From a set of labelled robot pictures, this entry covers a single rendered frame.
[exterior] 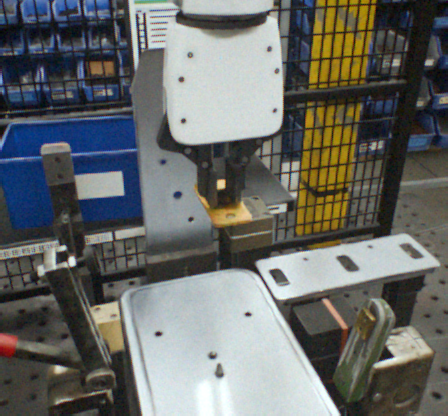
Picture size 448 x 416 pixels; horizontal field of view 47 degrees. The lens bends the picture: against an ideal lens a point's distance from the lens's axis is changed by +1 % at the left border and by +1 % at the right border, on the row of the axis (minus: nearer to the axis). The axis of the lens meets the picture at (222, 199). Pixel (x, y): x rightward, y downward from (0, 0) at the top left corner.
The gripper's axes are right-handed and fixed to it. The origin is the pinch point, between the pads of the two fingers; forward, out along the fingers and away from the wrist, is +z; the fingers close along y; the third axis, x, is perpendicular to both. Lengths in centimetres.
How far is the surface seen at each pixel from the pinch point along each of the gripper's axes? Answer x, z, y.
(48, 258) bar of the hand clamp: 0.6, 6.0, -17.0
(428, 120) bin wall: 151, 68, 153
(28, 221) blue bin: 37.2, 23.2, -22.4
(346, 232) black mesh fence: 55, 51, 52
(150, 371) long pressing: 3.3, 27.4, -8.2
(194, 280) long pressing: 18.8, 27.4, 1.5
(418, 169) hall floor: 205, 127, 200
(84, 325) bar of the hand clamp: -1.3, 13.5, -14.8
